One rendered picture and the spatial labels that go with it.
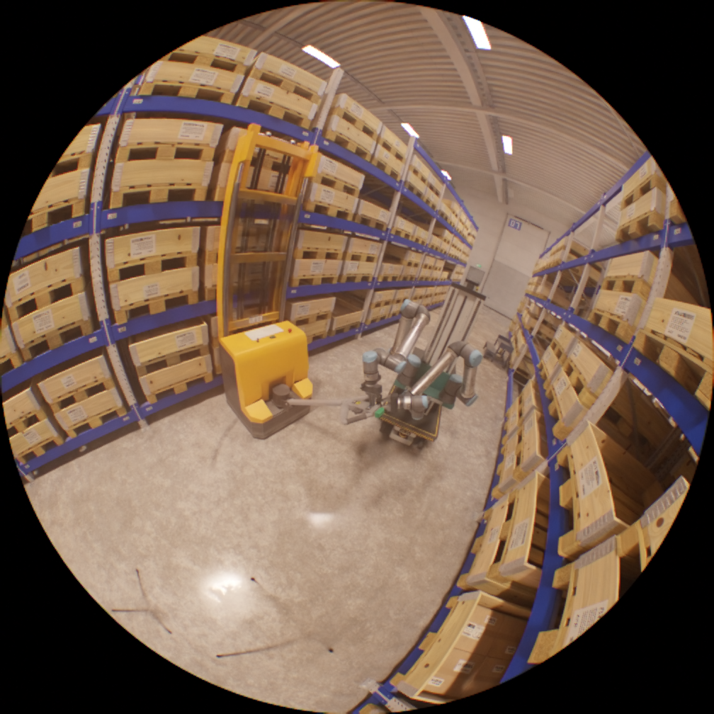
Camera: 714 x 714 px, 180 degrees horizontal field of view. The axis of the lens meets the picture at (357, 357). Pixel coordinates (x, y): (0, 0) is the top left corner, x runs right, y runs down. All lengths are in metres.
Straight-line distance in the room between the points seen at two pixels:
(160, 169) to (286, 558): 2.97
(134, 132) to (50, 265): 1.05
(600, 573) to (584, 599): 0.11
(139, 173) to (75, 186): 0.53
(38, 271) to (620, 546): 3.31
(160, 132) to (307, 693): 3.88
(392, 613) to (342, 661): 0.56
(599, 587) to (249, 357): 2.53
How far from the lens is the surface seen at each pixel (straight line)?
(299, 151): 2.25
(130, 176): 2.05
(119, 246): 2.03
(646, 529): 1.11
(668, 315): 1.56
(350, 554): 2.02
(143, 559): 2.30
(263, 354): 2.06
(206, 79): 2.38
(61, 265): 2.15
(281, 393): 2.22
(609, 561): 1.16
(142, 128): 2.14
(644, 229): 2.48
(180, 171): 2.06
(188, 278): 2.14
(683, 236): 1.89
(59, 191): 2.17
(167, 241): 2.04
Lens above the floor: 1.95
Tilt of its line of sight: 31 degrees down
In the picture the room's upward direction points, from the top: 16 degrees clockwise
